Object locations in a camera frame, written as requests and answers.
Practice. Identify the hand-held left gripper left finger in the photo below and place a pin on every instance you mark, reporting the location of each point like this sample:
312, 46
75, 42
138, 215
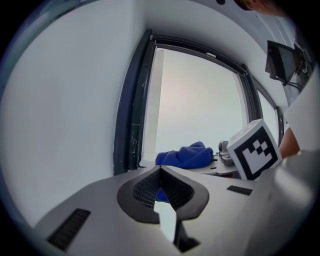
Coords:
100, 205

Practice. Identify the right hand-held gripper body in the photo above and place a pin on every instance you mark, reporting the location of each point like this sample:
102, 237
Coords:
255, 155

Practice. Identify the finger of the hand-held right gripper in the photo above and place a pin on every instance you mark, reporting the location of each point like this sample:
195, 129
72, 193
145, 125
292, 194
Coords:
220, 168

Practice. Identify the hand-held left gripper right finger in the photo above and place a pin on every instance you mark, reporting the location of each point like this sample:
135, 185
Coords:
225, 200

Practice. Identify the blue cleaning cloth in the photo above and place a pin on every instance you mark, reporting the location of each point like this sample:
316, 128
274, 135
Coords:
187, 156

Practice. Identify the black window frame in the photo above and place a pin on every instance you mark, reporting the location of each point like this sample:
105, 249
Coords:
125, 112

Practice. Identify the person's right forearm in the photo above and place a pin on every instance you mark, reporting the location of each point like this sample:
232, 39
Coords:
290, 142

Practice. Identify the white plastic piece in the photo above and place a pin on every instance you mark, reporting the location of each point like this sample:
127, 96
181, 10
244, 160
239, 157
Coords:
210, 53

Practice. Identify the black monitor screen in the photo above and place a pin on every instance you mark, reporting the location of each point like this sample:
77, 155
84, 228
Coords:
280, 60

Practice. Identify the person's head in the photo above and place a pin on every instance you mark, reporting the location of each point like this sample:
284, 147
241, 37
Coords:
262, 6

